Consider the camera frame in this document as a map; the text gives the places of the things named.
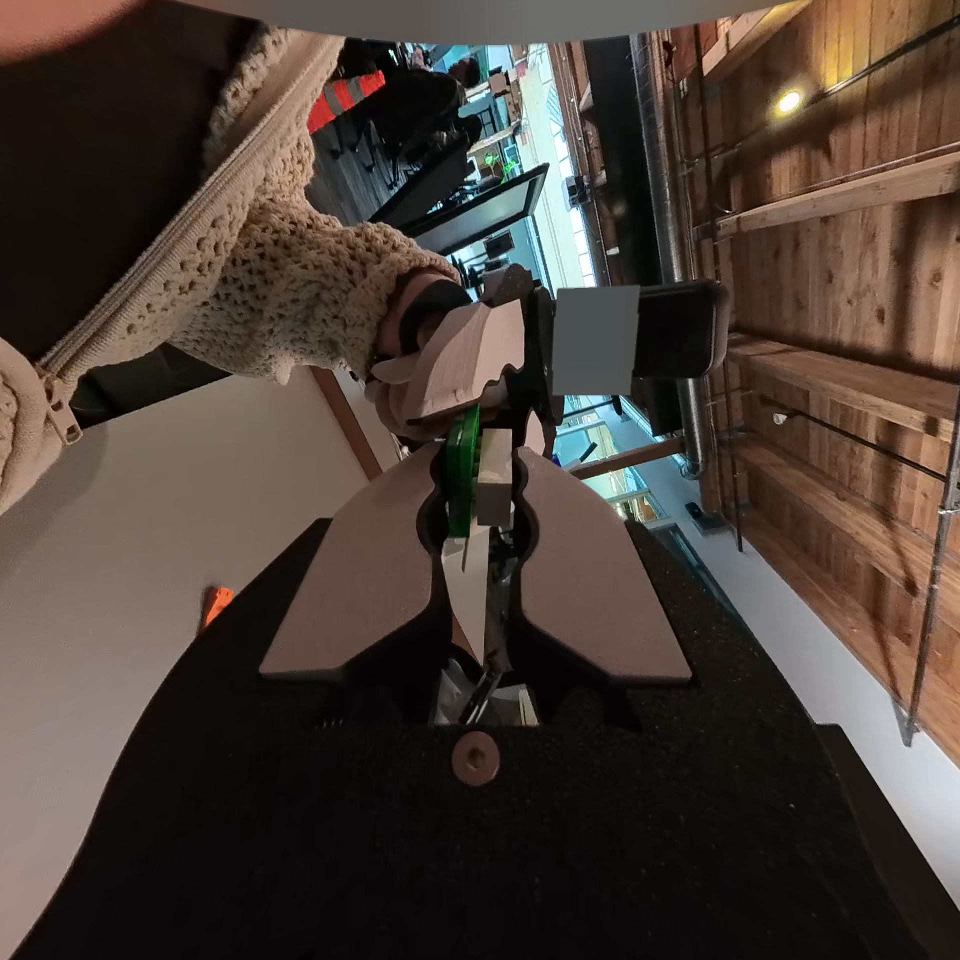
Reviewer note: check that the black framed board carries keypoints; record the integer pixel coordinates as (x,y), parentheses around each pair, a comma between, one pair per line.
(465,214)

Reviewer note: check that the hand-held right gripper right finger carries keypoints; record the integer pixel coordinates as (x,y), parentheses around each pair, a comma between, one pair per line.
(592,592)

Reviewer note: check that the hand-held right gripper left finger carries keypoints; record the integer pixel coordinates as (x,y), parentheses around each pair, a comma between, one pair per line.
(360,592)

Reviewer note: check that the silver ventilation duct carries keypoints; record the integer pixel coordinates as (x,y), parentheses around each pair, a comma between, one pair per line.
(667,225)

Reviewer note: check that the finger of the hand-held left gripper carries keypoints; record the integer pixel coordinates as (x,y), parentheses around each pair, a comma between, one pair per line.
(465,352)
(540,435)

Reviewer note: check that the green mosaic lego panel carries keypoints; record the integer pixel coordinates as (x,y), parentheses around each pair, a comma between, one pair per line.
(461,472)

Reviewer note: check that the wooden column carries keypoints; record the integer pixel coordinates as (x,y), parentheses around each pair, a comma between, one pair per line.
(630,457)

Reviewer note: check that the person's knit sweater torso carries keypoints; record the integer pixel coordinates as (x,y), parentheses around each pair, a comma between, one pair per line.
(225,187)

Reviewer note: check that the white lego brick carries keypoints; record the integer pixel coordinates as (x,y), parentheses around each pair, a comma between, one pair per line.
(493,480)

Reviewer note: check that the neighbouring wood-edged table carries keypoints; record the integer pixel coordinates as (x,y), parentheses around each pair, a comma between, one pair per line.
(352,420)

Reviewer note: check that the person's left hand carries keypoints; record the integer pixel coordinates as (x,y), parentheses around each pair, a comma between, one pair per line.
(390,397)

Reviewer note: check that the person's black top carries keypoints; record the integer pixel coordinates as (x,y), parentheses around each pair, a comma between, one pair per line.
(90,187)

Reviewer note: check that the lit ceiling spotlight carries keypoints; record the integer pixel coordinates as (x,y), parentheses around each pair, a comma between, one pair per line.
(787,101)

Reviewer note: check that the red object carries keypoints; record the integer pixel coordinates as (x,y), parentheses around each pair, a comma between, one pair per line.
(345,101)

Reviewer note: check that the black and grey object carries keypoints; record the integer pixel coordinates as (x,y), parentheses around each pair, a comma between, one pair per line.
(480,690)

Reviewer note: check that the orange lego brick separator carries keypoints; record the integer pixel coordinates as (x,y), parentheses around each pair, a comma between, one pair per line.
(217,604)

